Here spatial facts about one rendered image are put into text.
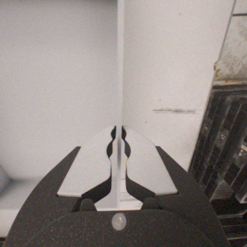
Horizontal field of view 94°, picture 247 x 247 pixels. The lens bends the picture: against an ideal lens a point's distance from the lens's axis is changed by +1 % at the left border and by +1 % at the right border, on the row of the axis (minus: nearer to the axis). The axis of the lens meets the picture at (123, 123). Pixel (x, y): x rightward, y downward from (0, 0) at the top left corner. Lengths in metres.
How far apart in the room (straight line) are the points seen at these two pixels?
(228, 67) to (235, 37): 0.17
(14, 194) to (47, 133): 0.13
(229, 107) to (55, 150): 0.67
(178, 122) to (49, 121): 0.18
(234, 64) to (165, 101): 1.00
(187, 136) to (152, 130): 0.06
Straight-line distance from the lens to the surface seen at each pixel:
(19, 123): 0.21
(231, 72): 1.15
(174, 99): 0.17
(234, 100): 0.69
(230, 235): 1.17
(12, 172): 0.29
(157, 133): 0.18
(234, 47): 1.12
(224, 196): 1.25
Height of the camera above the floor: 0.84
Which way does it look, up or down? 61 degrees down
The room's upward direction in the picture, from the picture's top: 176 degrees clockwise
